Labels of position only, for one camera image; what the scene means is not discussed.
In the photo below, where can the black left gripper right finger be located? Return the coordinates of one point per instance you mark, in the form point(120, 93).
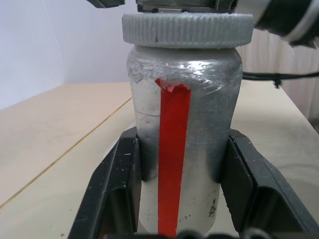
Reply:
point(246, 179)

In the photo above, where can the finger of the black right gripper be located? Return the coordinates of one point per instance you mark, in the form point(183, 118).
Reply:
point(184, 4)
point(107, 2)

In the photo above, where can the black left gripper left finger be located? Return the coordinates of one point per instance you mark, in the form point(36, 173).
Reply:
point(117, 174)

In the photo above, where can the white jar with red tape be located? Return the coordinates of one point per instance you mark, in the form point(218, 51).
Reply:
point(204, 119)

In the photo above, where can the grey ribbed jar lid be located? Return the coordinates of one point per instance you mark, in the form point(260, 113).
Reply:
point(187, 30)

